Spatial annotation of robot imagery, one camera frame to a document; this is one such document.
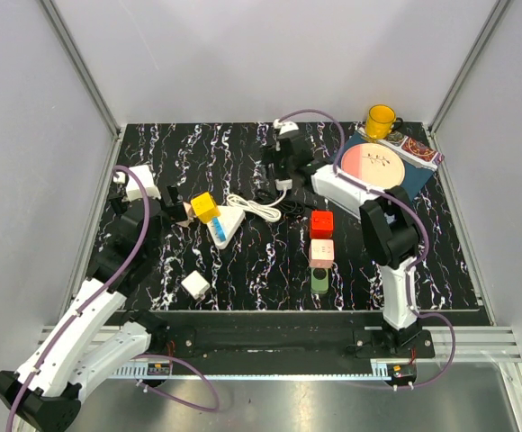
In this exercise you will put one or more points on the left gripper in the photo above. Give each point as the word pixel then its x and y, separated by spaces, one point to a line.
pixel 175 211

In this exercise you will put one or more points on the white rectangular power strip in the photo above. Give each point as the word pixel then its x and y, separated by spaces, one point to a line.
pixel 283 184

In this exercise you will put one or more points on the white triangular power strip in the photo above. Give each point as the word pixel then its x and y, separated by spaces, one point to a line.
pixel 231 218

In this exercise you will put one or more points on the red cube socket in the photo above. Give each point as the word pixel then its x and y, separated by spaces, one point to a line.
pixel 321 224

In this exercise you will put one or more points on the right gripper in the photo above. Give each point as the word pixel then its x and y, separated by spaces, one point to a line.
pixel 273 154

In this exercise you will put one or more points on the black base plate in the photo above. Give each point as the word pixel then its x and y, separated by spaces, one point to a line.
pixel 282 343

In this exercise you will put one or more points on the pink cream plate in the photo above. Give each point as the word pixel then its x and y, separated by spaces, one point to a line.
pixel 374 164

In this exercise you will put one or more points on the blue placemat cloth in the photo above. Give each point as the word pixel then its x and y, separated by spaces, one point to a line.
pixel 415 178

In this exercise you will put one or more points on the white cube charger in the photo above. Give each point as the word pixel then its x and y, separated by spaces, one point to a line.
pixel 196 285

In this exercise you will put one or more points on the yellow cube socket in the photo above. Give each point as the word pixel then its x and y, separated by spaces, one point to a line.
pixel 205 208

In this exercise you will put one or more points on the green power strip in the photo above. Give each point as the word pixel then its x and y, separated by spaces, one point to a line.
pixel 319 280

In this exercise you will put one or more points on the pink cube socket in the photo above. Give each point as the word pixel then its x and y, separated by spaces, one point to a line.
pixel 321 253

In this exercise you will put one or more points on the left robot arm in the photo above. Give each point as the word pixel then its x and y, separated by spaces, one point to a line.
pixel 48 390

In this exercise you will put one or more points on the yellow mug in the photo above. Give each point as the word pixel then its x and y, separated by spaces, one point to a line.
pixel 381 122

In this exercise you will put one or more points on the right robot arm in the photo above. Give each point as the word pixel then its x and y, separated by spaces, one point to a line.
pixel 391 233

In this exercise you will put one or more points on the blue plug adapter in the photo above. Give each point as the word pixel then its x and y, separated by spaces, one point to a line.
pixel 218 229

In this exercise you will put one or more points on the beige cube socket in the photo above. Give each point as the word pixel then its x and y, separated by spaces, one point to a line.
pixel 186 217

